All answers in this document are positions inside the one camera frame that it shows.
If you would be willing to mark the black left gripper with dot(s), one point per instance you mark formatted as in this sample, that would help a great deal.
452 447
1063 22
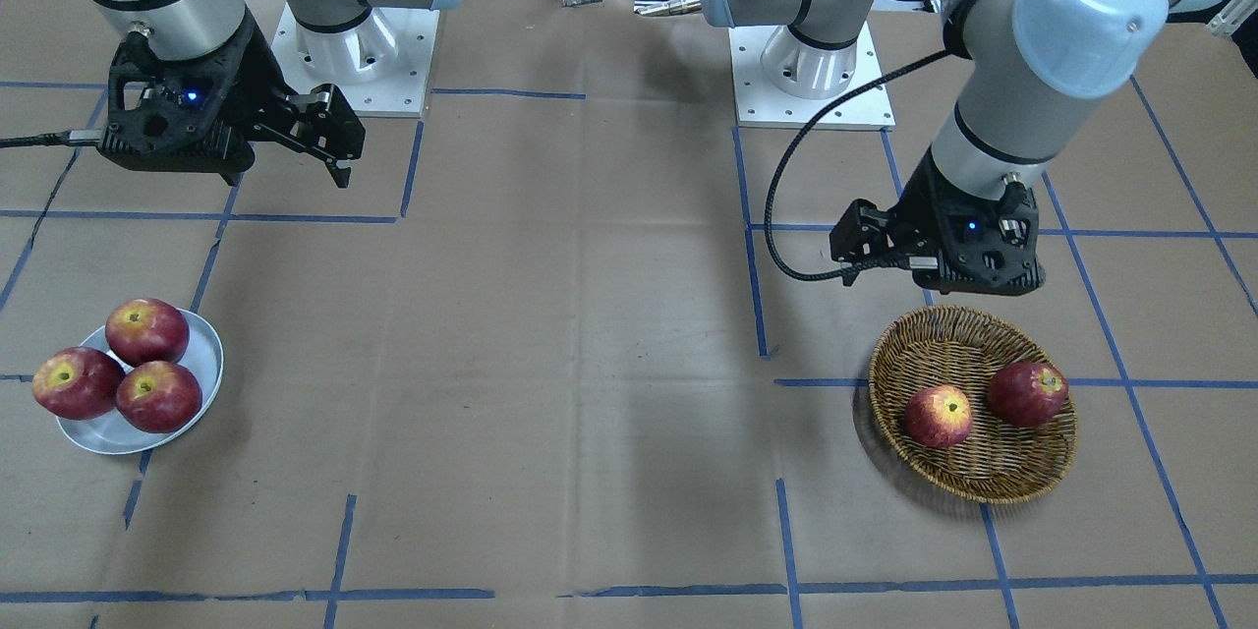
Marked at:
916 200

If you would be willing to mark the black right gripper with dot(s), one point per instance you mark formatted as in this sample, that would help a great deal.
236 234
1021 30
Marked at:
257 71

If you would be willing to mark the red yellow apple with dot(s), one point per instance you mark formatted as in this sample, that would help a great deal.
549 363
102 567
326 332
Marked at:
939 416

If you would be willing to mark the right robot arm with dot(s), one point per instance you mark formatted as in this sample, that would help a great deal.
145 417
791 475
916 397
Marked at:
186 29

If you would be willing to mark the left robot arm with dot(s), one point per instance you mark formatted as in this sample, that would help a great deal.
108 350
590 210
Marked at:
1040 68

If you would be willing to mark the red apple in basket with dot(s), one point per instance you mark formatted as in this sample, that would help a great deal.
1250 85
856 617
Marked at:
1027 394

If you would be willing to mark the woven wicker basket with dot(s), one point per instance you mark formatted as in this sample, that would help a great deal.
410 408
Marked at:
996 462

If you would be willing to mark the red apple on plate back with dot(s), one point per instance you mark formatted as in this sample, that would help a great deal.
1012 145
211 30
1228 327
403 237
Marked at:
147 330

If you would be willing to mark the red apple on plate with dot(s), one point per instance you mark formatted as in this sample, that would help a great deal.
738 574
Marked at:
147 330
159 397
77 384

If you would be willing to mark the red apple on plate front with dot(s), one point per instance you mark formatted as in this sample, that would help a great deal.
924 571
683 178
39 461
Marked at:
159 397

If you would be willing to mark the light blue plate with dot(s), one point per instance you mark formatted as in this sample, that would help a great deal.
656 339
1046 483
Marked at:
110 434

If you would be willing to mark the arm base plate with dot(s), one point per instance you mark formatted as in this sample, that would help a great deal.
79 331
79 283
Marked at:
811 79
382 66

